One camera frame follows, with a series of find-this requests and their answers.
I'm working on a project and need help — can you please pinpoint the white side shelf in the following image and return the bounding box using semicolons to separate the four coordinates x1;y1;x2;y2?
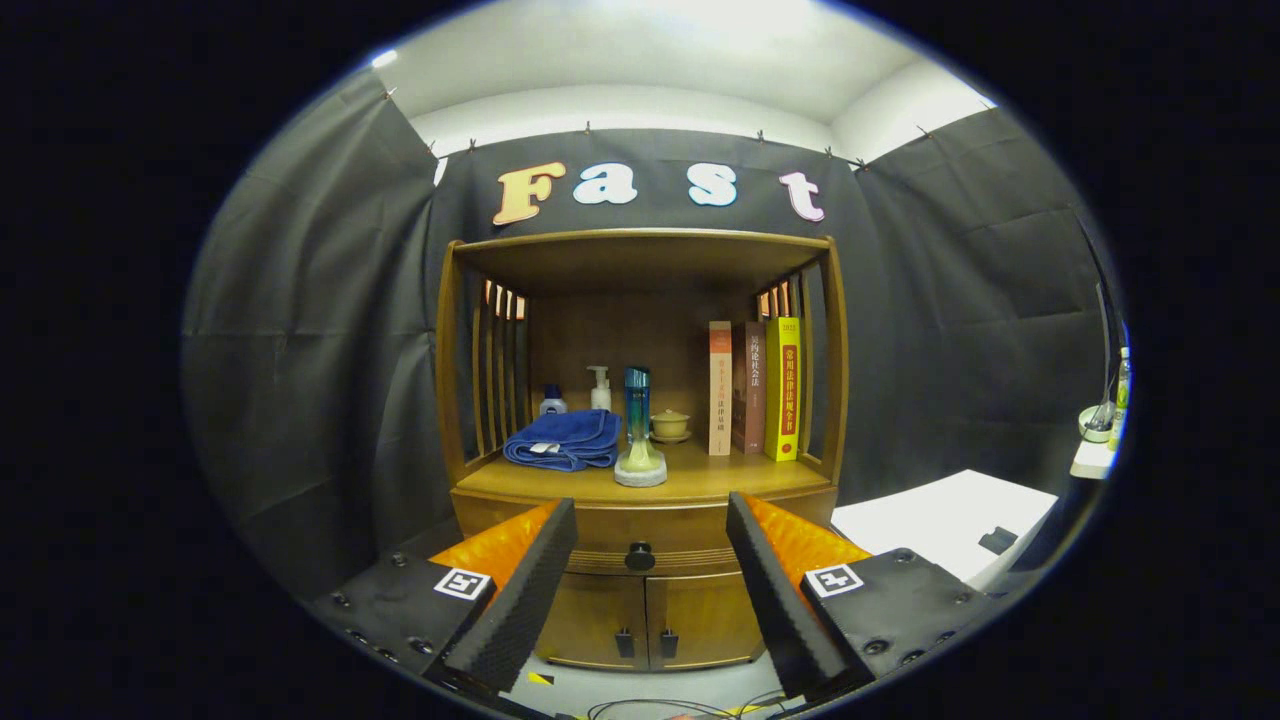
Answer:
1070;440;1119;481

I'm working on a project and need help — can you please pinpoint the orange and white book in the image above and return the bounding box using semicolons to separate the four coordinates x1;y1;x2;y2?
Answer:
708;321;734;457

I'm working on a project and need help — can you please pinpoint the wooden cabinet door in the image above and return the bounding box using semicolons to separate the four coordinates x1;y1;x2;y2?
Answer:
540;575;649;671
645;572;766;669

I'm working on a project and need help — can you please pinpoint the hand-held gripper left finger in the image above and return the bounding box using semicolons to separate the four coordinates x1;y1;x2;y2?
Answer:
310;497;579;698

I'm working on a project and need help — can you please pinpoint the wooden drawer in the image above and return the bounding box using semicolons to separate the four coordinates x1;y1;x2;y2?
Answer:
565;520;746;579

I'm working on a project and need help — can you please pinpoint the tall blue transparent bottle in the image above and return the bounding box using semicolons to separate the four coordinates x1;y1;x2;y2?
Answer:
624;366;653;451

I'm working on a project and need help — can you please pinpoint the brown book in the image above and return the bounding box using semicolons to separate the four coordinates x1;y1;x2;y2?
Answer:
732;322;768;455

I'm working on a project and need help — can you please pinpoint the blue folded towel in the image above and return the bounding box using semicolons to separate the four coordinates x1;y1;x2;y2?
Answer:
503;408;623;473

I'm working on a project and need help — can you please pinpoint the pale green grey-based brush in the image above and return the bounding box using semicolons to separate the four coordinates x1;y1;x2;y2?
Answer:
614;430;669;488

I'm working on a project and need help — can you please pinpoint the wooden countertop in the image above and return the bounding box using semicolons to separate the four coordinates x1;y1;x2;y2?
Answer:
452;440;839;509

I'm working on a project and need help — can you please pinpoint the green label plastic bottle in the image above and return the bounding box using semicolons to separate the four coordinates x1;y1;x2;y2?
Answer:
1110;347;1132;451

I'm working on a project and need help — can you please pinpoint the white side cabinet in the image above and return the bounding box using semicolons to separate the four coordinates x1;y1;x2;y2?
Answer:
830;469;1059;586

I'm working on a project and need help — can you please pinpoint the yellow book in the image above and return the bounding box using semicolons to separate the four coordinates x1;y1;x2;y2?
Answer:
765;317;802;463

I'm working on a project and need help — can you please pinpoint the wooden cabinet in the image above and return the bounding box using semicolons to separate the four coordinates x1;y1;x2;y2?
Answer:
435;228;851;673

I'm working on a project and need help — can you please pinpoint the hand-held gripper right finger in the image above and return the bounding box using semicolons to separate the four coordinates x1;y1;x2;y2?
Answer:
727;490;1001;701

